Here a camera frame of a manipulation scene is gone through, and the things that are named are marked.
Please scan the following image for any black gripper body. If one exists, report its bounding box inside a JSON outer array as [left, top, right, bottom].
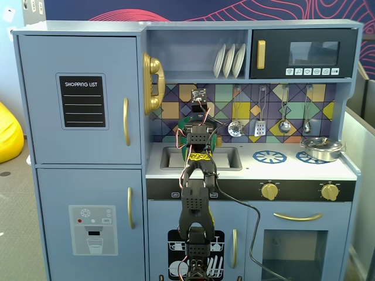
[[190, 101, 213, 126]]

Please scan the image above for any steel skimmer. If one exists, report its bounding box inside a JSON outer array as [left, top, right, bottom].
[[227, 85, 246, 138]]

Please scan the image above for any green ribbed container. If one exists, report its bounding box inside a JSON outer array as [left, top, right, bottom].
[[179, 128, 219, 161]]

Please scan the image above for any white plate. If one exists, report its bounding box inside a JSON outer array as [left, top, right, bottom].
[[232, 43, 247, 79], [213, 43, 227, 79], [222, 43, 236, 79]]

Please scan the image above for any grey sink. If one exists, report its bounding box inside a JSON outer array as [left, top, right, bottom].
[[159, 146, 243, 172]]

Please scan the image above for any gold toy telephone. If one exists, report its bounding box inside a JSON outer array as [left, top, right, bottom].
[[142, 52, 166, 116]]

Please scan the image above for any steel slotted spatula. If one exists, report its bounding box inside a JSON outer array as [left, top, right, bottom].
[[254, 85, 268, 138]]

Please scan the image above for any blue toy kitchen unit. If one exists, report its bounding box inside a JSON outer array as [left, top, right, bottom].
[[11, 19, 364, 281]]

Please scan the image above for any steel ladle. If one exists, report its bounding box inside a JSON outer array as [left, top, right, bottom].
[[278, 84, 292, 134]]

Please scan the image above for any black toy microwave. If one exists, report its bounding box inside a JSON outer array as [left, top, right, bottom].
[[249, 28, 359, 80]]

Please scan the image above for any gold stove knob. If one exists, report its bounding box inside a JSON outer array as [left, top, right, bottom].
[[260, 181, 279, 201], [320, 182, 341, 202]]

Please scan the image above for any steel spoon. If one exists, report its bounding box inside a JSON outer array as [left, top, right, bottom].
[[303, 84, 314, 135]]

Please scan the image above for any blue dishwasher door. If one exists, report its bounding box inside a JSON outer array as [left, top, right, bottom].
[[147, 200, 249, 281]]

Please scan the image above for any black shopping list board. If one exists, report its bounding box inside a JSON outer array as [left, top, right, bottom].
[[56, 73, 110, 131]]

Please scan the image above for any steel pot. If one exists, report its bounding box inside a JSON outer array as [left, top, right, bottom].
[[299, 140, 347, 163]]

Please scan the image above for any blue fridge door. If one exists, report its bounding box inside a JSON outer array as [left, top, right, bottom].
[[18, 35, 142, 165]]

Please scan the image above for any blue freezer door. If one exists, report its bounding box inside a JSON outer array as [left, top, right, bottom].
[[36, 168, 146, 281]]

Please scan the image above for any blue oven door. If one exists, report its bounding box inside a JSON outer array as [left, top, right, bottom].
[[247, 201, 353, 281]]

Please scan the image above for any yellow bean bag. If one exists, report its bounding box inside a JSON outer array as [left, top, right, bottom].
[[0, 101, 25, 165]]

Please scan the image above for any white paper tag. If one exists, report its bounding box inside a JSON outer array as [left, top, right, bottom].
[[2, 6, 16, 23]]

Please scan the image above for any small gripper camera board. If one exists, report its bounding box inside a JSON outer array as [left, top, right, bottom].
[[190, 88, 208, 104]]

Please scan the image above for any gold fridge door handle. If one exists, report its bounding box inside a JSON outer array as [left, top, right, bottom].
[[122, 97, 131, 147]]

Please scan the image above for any gold microwave handle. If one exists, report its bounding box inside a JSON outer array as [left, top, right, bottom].
[[257, 40, 267, 70]]

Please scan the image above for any gold freezer door handle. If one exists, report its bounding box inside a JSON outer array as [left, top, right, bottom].
[[127, 187, 137, 230]]

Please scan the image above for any black cable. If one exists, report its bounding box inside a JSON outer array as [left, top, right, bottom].
[[215, 174, 289, 281]]

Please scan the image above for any gold dishwasher handle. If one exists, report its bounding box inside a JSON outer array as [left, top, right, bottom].
[[232, 228, 238, 269]]

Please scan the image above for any gold oven handle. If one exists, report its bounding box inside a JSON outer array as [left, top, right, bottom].
[[273, 213, 324, 222]]

